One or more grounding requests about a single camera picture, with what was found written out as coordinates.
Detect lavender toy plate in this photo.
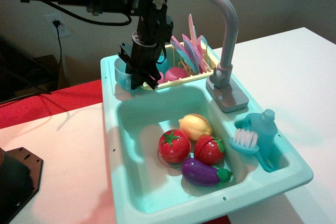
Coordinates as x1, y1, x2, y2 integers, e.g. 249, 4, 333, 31
170, 35, 200, 74

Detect white wall outlet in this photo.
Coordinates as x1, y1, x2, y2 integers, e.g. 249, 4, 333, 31
44, 12, 71, 38

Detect pink toy plate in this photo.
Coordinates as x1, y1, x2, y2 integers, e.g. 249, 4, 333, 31
196, 35, 210, 72

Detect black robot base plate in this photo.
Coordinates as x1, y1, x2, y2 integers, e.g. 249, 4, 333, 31
1, 147, 44, 223

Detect teal dish brush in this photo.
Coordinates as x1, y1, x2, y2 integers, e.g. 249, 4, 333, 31
229, 128, 276, 173

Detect grey toy faucet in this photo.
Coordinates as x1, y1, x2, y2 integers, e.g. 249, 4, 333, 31
206, 0, 249, 113

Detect translucent blue plastic cup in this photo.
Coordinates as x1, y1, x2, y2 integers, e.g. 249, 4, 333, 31
114, 58, 139, 95

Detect magenta toy bowl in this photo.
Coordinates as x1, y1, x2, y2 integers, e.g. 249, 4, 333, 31
165, 67, 187, 81

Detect peach toy knife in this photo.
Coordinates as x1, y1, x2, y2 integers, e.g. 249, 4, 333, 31
188, 14, 197, 46

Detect black power cord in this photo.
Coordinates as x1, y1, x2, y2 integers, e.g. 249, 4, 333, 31
52, 19, 64, 88

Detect red toy tomato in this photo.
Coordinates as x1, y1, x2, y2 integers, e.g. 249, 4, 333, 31
158, 129, 191, 164

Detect teal toy sink unit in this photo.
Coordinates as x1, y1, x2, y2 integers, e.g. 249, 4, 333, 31
101, 56, 313, 223

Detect red toy strawberry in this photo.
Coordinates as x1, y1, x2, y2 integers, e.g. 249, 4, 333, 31
194, 135, 226, 166

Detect purple toy eggplant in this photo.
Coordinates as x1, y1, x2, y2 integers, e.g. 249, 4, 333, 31
181, 158, 233, 187

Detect yellow toy lemon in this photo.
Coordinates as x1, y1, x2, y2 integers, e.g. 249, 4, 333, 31
178, 114, 213, 141

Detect small blue toy cup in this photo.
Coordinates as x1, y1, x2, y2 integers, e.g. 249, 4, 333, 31
156, 55, 169, 74

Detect light pink toy cup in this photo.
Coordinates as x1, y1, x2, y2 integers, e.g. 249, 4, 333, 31
158, 72, 165, 84

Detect yellow dish rack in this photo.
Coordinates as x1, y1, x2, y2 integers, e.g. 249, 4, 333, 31
157, 43, 219, 90

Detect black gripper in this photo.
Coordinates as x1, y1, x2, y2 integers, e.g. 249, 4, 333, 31
118, 16, 174, 90

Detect red cloth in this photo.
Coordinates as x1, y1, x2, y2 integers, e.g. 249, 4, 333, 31
1, 80, 102, 129

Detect teal soap bottle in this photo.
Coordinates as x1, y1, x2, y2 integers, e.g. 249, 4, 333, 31
238, 109, 278, 161

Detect brown cardboard box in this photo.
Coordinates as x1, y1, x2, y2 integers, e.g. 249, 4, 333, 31
14, 55, 70, 96

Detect blue toy plate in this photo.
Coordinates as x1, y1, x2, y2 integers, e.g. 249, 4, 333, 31
182, 34, 204, 74

